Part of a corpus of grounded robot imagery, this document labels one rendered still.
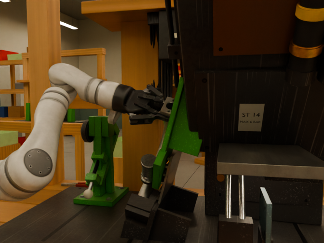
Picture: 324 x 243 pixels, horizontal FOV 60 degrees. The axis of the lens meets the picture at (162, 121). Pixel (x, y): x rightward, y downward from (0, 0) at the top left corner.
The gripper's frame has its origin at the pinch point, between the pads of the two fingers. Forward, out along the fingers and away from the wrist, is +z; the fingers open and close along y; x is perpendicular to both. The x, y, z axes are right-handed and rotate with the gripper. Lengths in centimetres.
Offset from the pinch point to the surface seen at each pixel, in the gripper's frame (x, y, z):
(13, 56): 313, 283, -417
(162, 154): -2.9, -14.4, 3.6
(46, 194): 41, -19, -38
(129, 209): 7.6, -24.7, -0.5
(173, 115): -8.7, -7.8, 3.7
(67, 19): 583, 798, -683
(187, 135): -5.3, -9.4, 7.7
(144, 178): 4.7, -17.7, 0.6
